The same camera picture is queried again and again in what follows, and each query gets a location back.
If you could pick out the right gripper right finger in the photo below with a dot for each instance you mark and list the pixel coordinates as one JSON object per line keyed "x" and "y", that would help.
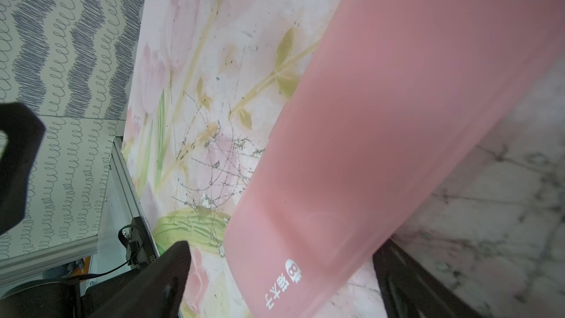
{"x": 409, "y": 290}

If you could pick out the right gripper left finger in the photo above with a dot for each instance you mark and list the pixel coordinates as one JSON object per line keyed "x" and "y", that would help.
{"x": 155, "y": 291}

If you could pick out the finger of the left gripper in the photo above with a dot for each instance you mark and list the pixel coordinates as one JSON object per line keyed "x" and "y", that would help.
{"x": 25, "y": 132}

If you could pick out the pink rounded pencil case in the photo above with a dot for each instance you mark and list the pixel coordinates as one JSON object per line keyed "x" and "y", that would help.
{"x": 395, "y": 96}

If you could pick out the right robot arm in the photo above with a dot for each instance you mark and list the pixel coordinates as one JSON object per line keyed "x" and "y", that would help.
{"x": 60, "y": 297}

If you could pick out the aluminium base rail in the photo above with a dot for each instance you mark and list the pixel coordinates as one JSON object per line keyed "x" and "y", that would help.
{"x": 128, "y": 198}

